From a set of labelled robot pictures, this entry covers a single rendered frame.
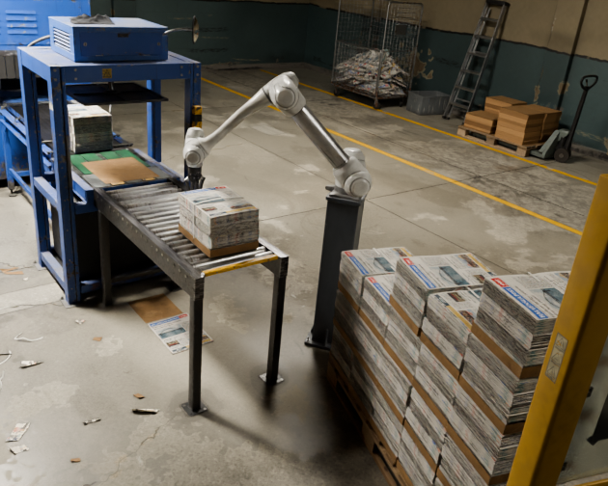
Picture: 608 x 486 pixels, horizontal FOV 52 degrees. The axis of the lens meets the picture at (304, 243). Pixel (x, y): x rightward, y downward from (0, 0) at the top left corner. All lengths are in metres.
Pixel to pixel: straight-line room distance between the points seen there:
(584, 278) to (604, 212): 0.17
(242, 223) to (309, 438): 1.15
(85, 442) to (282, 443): 0.96
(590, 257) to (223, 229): 2.00
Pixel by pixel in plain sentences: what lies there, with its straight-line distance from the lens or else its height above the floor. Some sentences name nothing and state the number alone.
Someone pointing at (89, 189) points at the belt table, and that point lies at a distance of 4.13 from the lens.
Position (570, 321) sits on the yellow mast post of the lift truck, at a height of 1.49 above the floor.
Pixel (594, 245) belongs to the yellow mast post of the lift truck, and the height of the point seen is 1.69.
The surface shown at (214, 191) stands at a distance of 3.43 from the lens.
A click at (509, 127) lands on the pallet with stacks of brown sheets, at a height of 0.32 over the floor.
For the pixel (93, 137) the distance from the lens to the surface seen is 4.85.
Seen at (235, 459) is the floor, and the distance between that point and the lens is 3.21.
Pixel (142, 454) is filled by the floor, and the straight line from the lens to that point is 3.25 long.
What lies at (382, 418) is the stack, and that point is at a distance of 3.10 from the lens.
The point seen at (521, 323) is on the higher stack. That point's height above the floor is 1.24.
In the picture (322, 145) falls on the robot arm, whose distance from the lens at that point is 3.27.
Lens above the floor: 2.23
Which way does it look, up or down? 25 degrees down
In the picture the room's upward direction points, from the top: 6 degrees clockwise
